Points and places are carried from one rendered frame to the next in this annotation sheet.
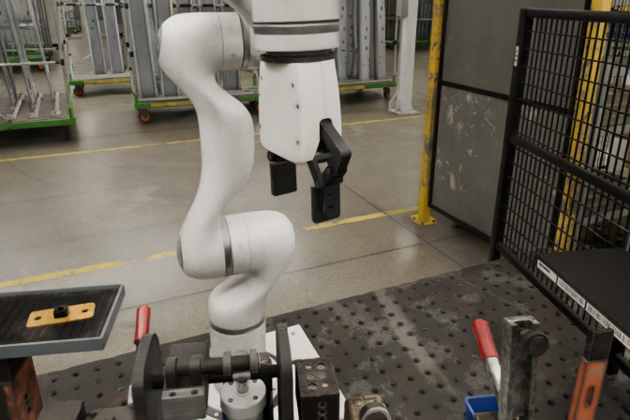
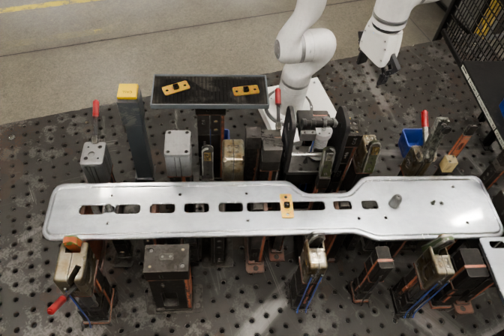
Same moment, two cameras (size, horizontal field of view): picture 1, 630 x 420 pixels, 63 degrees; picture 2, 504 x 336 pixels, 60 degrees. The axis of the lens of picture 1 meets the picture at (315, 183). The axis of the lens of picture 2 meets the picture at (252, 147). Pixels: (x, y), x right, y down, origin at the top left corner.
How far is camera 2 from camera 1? 77 cm
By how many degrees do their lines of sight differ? 32
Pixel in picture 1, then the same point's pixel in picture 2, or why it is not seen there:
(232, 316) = (296, 81)
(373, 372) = (355, 107)
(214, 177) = (304, 16)
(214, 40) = not seen: outside the picture
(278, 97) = (376, 40)
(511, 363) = (433, 133)
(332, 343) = (333, 88)
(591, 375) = (463, 139)
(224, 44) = not seen: outside the picture
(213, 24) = not seen: outside the picture
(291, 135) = (378, 56)
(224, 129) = not seen: outside the picture
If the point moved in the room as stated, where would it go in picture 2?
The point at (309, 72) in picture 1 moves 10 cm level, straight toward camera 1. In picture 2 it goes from (393, 39) to (399, 67)
